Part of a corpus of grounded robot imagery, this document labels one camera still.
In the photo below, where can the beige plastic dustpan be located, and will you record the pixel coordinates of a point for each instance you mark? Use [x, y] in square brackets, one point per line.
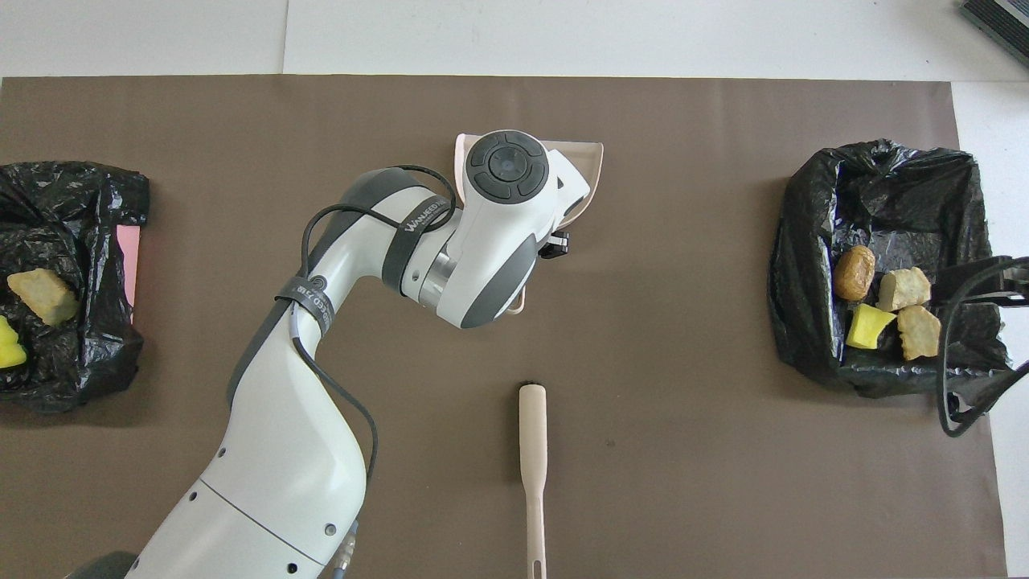
[593, 161]

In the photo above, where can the beige hand brush black bristles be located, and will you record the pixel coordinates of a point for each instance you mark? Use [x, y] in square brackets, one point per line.
[532, 434]

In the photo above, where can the brown paper ball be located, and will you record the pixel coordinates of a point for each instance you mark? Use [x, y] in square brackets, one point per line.
[854, 273]

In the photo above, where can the small yellow sponge wedge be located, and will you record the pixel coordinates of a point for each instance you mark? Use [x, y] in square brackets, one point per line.
[868, 326]

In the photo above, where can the pale paper piece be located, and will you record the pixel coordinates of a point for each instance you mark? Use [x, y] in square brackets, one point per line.
[904, 288]

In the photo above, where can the pale bread chunk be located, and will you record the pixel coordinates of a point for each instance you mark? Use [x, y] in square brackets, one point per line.
[918, 331]

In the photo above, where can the brown bread roll piece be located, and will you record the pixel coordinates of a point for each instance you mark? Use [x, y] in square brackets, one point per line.
[44, 296]

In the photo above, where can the notched yellow sponge piece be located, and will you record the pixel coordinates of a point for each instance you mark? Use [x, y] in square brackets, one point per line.
[8, 342]

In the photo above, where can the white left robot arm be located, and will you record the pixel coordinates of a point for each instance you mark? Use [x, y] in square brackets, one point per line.
[281, 482]

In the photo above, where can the black bag lined bin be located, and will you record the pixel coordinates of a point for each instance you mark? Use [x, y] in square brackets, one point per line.
[812, 241]

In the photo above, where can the pink bin with black liner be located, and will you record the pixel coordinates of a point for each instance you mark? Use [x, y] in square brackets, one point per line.
[88, 354]

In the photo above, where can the brown paper table mat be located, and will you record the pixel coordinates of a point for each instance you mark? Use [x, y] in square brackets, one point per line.
[683, 482]

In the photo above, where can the dark grey ribbed device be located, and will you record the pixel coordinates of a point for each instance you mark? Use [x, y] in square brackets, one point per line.
[1005, 20]

